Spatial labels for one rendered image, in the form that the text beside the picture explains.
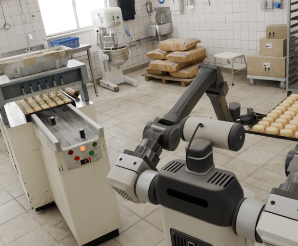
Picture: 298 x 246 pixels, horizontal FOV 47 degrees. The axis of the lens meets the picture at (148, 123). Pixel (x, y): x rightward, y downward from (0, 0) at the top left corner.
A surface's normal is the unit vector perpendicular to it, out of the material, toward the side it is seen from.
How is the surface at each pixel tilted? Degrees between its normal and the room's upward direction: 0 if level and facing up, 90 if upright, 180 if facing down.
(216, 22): 90
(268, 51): 93
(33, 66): 115
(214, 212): 90
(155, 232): 0
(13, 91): 90
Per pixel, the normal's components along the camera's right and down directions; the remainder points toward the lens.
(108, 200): 0.49, 0.27
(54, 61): 0.50, 0.63
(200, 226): -0.62, 0.37
